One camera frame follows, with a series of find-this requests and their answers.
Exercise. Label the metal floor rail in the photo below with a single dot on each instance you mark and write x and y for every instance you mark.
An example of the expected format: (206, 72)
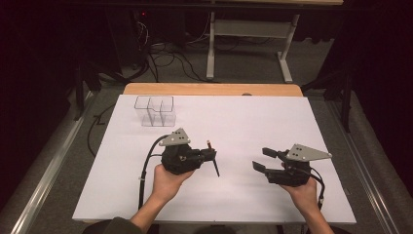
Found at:
(48, 182)
(363, 172)

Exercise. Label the black metal stand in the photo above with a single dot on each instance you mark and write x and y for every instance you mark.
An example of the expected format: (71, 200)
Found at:
(79, 87)
(346, 97)

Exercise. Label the thin black paintbrush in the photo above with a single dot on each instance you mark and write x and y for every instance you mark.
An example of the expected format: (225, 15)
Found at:
(215, 167)

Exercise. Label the clear acrylic organizer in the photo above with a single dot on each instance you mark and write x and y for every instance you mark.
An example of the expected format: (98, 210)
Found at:
(156, 112)

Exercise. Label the person's left hand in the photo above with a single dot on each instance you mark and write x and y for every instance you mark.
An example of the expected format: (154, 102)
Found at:
(167, 183)

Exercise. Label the white metal desk frame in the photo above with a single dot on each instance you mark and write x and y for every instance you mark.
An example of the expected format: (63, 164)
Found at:
(250, 28)

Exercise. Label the person's right hand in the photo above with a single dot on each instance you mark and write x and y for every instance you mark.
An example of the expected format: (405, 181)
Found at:
(303, 196)

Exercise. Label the black device with red light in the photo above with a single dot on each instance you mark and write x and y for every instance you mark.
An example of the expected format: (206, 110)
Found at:
(142, 14)

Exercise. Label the white table board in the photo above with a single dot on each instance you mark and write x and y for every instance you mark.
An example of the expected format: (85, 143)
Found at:
(227, 201)

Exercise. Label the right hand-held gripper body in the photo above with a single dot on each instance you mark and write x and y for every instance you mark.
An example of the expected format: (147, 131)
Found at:
(305, 153)

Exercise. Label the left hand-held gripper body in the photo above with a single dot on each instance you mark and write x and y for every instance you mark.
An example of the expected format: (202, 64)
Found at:
(177, 139)

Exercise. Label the wooden table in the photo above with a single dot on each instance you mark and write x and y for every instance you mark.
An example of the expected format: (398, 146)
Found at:
(211, 89)

